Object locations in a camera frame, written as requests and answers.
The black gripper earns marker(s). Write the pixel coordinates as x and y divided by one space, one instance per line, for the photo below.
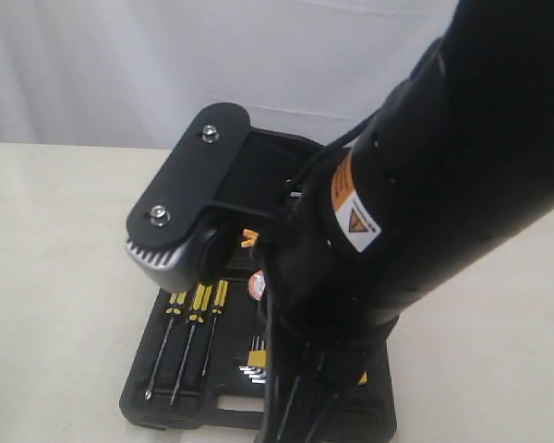
316 357

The yellow black utility knife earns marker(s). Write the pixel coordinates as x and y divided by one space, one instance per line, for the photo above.
363 380

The black electrical tape roll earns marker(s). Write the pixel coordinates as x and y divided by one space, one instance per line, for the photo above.
256 285

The black plastic tool case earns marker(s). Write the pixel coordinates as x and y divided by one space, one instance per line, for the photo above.
198 404

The black yellow combination pliers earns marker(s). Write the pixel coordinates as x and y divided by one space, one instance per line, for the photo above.
249 238

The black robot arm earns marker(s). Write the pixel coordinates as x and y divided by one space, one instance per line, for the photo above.
458 160

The hex key set yellow holder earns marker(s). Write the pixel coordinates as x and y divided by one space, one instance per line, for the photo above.
255 368

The small yellow black screwdriver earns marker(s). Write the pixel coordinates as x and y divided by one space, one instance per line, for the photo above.
216 311

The middle yellow black screwdriver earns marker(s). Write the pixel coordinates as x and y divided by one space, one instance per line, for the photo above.
196 314

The large yellow black screwdriver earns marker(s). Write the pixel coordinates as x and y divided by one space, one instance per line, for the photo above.
174 310

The white backdrop cloth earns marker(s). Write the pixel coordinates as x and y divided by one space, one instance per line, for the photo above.
135 73

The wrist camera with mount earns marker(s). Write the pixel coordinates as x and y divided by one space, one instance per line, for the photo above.
222 177

